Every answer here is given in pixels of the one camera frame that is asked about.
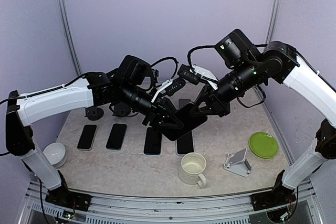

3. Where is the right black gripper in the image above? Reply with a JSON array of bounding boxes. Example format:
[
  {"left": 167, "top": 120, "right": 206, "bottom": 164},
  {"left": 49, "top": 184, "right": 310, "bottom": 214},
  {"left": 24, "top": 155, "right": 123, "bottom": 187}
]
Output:
[{"left": 190, "top": 57, "right": 264, "bottom": 116}]

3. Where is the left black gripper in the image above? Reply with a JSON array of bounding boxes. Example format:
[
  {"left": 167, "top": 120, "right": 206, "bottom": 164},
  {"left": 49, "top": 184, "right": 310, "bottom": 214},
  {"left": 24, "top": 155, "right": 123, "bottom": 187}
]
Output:
[{"left": 120, "top": 81, "right": 185, "bottom": 129}]

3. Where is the purple phone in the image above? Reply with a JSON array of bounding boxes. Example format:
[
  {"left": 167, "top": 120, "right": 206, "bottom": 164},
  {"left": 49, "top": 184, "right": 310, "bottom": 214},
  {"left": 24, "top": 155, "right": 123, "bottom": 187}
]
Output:
[{"left": 159, "top": 103, "right": 207, "bottom": 141}]

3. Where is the black phone blue edge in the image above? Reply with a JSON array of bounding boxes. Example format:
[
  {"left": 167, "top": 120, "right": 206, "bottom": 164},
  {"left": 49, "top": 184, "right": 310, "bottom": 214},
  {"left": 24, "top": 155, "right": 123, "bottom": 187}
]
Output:
[{"left": 143, "top": 127, "right": 162, "bottom": 155}]

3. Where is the black phone white case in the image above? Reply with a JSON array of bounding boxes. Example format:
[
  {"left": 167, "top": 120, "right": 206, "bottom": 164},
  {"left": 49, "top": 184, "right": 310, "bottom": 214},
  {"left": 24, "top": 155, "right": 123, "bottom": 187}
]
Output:
[{"left": 176, "top": 131, "right": 194, "bottom": 156}]

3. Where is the dark grey phone stand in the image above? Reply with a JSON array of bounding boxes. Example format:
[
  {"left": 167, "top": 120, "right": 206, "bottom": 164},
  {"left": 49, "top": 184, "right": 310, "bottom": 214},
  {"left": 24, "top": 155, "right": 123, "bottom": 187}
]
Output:
[{"left": 109, "top": 102, "right": 138, "bottom": 118}]

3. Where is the black phone landscape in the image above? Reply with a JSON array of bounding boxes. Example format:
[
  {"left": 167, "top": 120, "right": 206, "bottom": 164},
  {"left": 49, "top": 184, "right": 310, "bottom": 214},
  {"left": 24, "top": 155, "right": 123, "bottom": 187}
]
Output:
[{"left": 106, "top": 123, "right": 127, "bottom": 151}]

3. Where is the white folding phone stand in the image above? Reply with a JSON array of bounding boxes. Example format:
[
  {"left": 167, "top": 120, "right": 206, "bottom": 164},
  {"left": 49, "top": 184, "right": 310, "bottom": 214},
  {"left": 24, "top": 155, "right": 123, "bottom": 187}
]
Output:
[{"left": 223, "top": 148, "right": 251, "bottom": 177}]

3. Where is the grey round-base phone stand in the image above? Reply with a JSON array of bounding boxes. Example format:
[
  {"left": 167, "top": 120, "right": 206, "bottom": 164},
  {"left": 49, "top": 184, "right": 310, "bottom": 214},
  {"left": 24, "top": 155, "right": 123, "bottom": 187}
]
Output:
[{"left": 85, "top": 106, "right": 104, "bottom": 121}]

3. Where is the black phone white edge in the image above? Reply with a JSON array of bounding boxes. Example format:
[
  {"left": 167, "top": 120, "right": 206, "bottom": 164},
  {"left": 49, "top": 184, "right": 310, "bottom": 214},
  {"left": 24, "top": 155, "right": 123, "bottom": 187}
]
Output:
[{"left": 77, "top": 124, "right": 97, "bottom": 151}]

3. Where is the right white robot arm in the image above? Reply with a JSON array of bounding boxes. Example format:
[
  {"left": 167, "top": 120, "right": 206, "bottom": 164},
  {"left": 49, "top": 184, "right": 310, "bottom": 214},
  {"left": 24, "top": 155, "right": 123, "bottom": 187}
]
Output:
[{"left": 191, "top": 38, "right": 335, "bottom": 209}]

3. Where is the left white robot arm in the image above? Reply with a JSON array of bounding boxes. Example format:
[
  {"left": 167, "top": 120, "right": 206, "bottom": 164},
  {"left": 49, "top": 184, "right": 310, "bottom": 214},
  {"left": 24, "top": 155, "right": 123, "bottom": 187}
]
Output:
[{"left": 5, "top": 70, "right": 183, "bottom": 206}]

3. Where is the white ribbed mug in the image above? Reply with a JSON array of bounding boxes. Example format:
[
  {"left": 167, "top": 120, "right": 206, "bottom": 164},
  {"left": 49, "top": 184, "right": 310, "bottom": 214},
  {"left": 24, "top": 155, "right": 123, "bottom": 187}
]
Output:
[{"left": 178, "top": 152, "right": 207, "bottom": 188}]

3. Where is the green plate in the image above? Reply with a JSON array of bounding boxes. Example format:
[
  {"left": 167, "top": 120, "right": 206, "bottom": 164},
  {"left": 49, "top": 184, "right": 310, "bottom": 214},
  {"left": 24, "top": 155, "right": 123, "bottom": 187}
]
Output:
[{"left": 249, "top": 132, "right": 279, "bottom": 159}]

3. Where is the white bowl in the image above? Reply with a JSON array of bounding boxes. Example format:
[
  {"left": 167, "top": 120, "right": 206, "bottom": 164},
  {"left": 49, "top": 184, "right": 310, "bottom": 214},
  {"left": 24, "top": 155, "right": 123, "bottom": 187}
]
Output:
[{"left": 43, "top": 143, "right": 67, "bottom": 168}]

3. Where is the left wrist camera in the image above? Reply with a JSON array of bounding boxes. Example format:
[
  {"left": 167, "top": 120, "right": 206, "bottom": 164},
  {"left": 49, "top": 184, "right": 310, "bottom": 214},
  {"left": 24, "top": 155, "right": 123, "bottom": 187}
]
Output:
[{"left": 118, "top": 55, "right": 155, "bottom": 91}]

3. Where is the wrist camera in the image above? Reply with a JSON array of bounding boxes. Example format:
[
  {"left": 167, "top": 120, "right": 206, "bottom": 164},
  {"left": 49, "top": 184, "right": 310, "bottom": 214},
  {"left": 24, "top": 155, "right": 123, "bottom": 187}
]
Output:
[
  {"left": 118, "top": 55, "right": 155, "bottom": 91},
  {"left": 214, "top": 28, "right": 261, "bottom": 69}
]

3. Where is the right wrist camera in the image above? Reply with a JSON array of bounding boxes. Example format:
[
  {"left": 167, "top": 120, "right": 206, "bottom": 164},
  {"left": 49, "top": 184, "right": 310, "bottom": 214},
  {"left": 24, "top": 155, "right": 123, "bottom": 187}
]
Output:
[{"left": 214, "top": 28, "right": 261, "bottom": 69}]

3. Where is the right aluminium frame post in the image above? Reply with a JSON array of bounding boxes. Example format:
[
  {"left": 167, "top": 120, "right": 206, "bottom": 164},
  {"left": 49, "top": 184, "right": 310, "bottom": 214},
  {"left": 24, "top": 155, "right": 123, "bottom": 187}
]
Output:
[{"left": 265, "top": 0, "right": 281, "bottom": 44}]

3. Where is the aluminium frame post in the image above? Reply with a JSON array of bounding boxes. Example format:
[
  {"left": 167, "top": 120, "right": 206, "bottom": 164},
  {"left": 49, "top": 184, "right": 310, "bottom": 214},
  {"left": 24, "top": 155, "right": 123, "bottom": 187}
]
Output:
[
  {"left": 57, "top": 0, "right": 82, "bottom": 76},
  {"left": 265, "top": 0, "right": 281, "bottom": 44}
]

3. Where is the front aluminium rail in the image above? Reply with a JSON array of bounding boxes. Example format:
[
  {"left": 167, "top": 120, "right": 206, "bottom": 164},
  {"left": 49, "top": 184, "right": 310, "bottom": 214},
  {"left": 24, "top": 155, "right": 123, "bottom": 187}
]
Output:
[{"left": 14, "top": 180, "right": 326, "bottom": 223}]

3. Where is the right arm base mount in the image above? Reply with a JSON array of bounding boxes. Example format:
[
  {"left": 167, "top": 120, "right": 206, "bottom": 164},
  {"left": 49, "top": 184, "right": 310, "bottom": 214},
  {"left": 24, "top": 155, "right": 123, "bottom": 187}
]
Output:
[{"left": 250, "top": 191, "right": 296, "bottom": 211}]

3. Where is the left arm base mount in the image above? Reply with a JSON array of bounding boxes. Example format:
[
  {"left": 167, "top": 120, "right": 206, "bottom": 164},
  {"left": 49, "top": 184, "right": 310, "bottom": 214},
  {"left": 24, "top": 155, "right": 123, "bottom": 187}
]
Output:
[{"left": 45, "top": 191, "right": 91, "bottom": 212}]

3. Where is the left aluminium frame post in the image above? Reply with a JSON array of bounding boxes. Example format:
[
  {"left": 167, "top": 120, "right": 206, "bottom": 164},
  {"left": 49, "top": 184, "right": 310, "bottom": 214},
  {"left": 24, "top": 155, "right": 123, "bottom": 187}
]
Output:
[{"left": 57, "top": 0, "right": 82, "bottom": 76}]

